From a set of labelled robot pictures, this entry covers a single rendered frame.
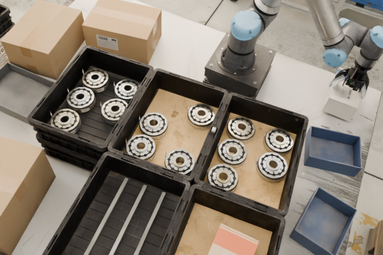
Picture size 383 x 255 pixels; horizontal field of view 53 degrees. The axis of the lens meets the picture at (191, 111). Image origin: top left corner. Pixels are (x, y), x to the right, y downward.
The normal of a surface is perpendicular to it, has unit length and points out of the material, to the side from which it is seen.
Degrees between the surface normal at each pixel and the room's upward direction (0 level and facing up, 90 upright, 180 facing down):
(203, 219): 0
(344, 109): 90
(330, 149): 0
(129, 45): 90
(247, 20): 9
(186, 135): 0
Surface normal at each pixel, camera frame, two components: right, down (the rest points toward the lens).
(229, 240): 0.07, -0.60
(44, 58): -0.29, 0.76
